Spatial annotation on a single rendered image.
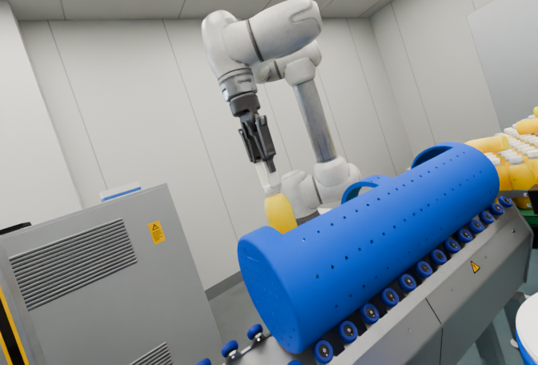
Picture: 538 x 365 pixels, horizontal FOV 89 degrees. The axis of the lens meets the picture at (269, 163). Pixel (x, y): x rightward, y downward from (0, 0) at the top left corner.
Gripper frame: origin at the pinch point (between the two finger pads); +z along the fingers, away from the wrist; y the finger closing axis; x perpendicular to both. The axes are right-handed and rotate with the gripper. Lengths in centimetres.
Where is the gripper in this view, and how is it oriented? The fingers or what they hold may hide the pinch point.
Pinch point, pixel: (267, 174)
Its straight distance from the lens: 70.1
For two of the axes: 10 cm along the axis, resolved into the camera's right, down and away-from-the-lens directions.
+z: 3.2, 9.5, 0.3
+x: 8.4, -3.0, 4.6
